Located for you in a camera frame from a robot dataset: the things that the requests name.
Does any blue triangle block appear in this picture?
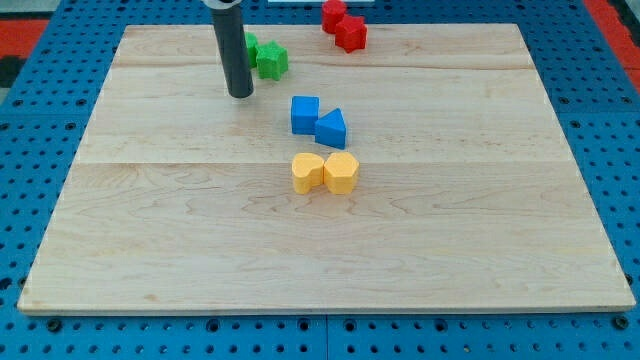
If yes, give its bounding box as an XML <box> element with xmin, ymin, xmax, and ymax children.
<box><xmin>315</xmin><ymin>108</ymin><xmax>347</xmax><ymax>149</ymax></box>

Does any yellow heart block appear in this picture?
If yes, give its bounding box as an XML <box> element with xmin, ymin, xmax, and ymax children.
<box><xmin>291</xmin><ymin>153</ymin><xmax>325</xmax><ymax>194</ymax></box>

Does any red cylinder block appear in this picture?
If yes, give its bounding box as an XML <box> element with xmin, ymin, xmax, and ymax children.
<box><xmin>321</xmin><ymin>0</ymin><xmax>347</xmax><ymax>34</ymax></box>

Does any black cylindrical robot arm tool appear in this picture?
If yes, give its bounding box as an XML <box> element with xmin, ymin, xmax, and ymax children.
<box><xmin>203</xmin><ymin>0</ymin><xmax>254</xmax><ymax>98</ymax></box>

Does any yellow hexagon block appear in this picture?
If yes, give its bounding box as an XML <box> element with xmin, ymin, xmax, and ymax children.
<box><xmin>324</xmin><ymin>152</ymin><xmax>360</xmax><ymax>195</ymax></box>

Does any red star block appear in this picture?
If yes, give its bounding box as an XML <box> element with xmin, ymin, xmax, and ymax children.
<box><xmin>335</xmin><ymin>14</ymin><xmax>368</xmax><ymax>53</ymax></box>

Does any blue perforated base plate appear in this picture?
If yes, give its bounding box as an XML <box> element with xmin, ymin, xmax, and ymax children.
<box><xmin>1</xmin><ymin>0</ymin><xmax>639</xmax><ymax>359</ymax></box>

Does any green round block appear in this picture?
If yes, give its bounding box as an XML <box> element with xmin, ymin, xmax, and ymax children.
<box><xmin>245</xmin><ymin>32</ymin><xmax>259</xmax><ymax>69</ymax></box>

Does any blue cube block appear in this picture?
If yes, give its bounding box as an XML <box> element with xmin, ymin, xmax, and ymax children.
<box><xmin>290</xmin><ymin>96</ymin><xmax>320</xmax><ymax>135</ymax></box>

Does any light wooden board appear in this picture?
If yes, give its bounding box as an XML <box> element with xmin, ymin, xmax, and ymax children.
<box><xmin>18</xmin><ymin>24</ymin><xmax>635</xmax><ymax>316</ymax></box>

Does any green star block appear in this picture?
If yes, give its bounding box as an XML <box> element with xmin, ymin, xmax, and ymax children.
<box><xmin>256</xmin><ymin>41</ymin><xmax>288</xmax><ymax>81</ymax></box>

